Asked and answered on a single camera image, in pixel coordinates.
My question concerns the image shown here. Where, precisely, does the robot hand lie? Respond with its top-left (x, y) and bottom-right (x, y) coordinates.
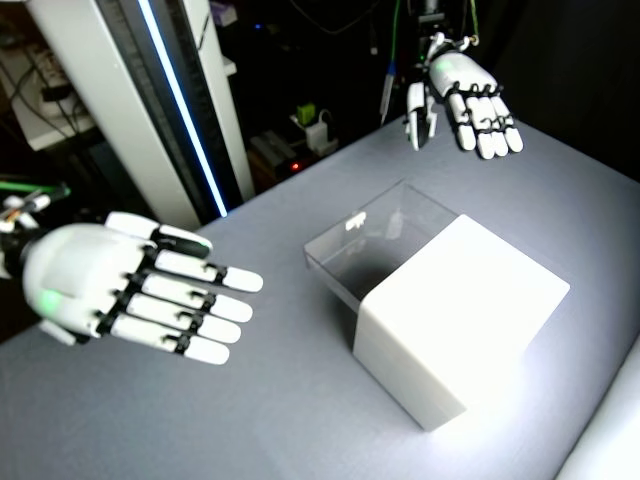
top-left (22, 210), bottom-right (265, 366)
top-left (403, 51), bottom-right (525, 161)

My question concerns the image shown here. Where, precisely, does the white box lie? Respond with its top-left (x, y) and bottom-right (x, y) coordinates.
top-left (351, 213), bottom-right (572, 432)

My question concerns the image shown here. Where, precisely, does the white pen-shaped probe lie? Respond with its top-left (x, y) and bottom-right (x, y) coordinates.
top-left (378, 62), bottom-right (399, 126)

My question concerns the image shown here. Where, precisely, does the white power adapter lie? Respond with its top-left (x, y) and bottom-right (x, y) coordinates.
top-left (303, 109), bottom-right (340, 154)

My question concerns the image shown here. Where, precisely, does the grey table cloth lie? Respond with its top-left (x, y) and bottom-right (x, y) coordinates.
top-left (0, 107), bottom-right (640, 480)

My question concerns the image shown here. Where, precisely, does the white column with blue light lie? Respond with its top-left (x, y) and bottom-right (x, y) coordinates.
top-left (24, 0), bottom-right (256, 229)

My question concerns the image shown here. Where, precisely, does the black device with red light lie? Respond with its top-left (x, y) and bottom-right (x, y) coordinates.
top-left (248, 130), bottom-right (314, 182)

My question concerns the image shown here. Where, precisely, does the white flat panel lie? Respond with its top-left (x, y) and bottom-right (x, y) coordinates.
top-left (553, 333), bottom-right (640, 480)

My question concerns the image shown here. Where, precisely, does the green hanging cable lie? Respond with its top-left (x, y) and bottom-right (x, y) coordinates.
top-left (389, 0), bottom-right (403, 66)

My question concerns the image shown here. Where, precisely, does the white shelf with cables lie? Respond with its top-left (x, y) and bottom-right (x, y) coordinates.
top-left (0, 43), bottom-right (97, 151)

